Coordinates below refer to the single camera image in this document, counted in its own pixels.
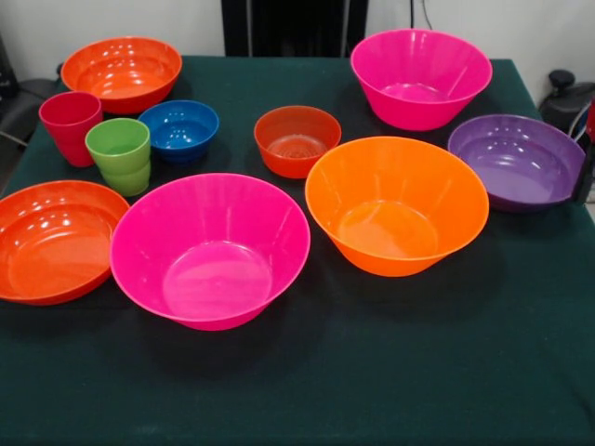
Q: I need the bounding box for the pink bowl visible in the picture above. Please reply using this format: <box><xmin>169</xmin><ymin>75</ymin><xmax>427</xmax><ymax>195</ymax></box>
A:
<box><xmin>110</xmin><ymin>172</ymin><xmax>311</xmax><ymax>332</ymax></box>
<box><xmin>350</xmin><ymin>28</ymin><xmax>494</xmax><ymax>132</ymax></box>

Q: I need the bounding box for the green cup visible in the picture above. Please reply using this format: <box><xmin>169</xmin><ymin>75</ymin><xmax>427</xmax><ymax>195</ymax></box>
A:
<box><xmin>85</xmin><ymin>117</ymin><xmax>152</xmax><ymax>198</ymax></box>

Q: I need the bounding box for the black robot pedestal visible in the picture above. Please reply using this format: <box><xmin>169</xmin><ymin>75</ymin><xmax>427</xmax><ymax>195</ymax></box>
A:
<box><xmin>221</xmin><ymin>0</ymin><xmax>368</xmax><ymax>58</ymax></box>

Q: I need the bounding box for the deep red-orange bowl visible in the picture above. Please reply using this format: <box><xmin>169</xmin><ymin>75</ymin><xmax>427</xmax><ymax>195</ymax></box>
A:
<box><xmin>60</xmin><ymin>36</ymin><xmax>183</xmax><ymax>115</ymax></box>

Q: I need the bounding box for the dark green tablecloth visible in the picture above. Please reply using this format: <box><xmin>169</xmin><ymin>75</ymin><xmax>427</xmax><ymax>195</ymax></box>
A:
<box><xmin>0</xmin><ymin>55</ymin><xmax>595</xmax><ymax>446</ymax></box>

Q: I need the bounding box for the small red bowl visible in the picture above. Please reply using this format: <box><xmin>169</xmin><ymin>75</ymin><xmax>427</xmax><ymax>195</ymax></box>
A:
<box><xmin>253</xmin><ymin>105</ymin><xmax>343</xmax><ymax>179</ymax></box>

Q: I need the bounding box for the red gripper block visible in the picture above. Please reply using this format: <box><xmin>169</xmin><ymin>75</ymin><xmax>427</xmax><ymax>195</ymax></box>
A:
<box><xmin>572</xmin><ymin>98</ymin><xmax>595</xmax><ymax>202</ymax></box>

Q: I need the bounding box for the white cable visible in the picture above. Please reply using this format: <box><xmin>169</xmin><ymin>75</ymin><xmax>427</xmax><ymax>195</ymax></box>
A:
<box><xmin>567</xmin><ymin>102</ymin><xmax>595</xmax><ymax>143</ymax></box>

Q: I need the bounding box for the shallow red-orange bowl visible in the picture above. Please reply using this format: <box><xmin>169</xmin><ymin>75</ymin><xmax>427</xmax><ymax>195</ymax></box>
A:
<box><xmin>0</xmin><ymin>179</ymin><xmax>131</xmax><ymax>307</ymax></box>

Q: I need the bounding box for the purple bowl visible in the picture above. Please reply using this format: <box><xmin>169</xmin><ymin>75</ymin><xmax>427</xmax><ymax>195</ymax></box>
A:
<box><xmin>447</xmin><ymin>113</ymin><xmax>587</xmax><ymax>214</ymax></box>

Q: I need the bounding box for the orange bowl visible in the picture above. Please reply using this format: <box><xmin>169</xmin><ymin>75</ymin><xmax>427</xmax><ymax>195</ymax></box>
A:
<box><xmin>304</xmin><ymin>136</ymin><xmax>490</xmax><ymax>278</ymax></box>

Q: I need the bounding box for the red cup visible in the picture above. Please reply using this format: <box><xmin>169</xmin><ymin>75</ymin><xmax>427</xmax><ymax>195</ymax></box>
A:
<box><xmin>38</xmin><ymin>91</ymin><xmax>103</xmax><ymax>168</ymax></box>

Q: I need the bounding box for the blue bowl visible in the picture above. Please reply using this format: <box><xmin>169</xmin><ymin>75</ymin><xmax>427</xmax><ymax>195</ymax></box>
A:
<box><xmin>138</xmin><ymin>99</ymin><xmax>220</xmax><ymax>164</ymax></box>

